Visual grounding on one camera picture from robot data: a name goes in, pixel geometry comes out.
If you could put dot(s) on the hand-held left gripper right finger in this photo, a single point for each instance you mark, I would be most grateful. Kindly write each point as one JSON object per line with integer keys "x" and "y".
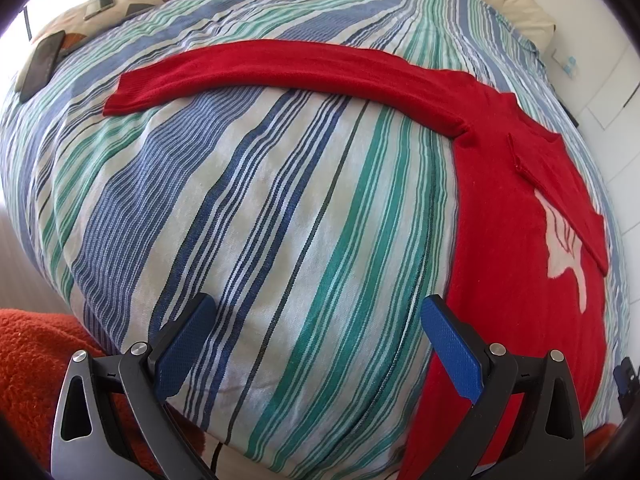
{"x": 450, "y": 345}

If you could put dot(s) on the white wall socket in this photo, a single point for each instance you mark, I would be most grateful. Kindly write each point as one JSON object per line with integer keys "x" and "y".
{"x": 567, "y": 62}

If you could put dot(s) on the patterned cream pillow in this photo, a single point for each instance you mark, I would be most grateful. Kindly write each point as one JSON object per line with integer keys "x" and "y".
{"x": 115, "y": 10}

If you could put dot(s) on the striped blue green bedspread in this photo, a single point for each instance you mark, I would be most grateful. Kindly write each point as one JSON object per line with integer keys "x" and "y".
{"x": 280, "y": 210}

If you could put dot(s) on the black smartphone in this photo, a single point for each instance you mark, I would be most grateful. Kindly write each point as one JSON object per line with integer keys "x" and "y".
{"x": 42, "y": 62}

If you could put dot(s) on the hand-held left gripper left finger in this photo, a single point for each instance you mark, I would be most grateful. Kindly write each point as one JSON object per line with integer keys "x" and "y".
{"x": 187, "y": 340}

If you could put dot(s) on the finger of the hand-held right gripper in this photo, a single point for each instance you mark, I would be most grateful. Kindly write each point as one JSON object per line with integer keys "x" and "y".
{"x": 625, "y": 377}

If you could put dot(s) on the red sweater with white rabbit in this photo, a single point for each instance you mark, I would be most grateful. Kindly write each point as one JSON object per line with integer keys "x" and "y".
{"x": 505, "y": 240}

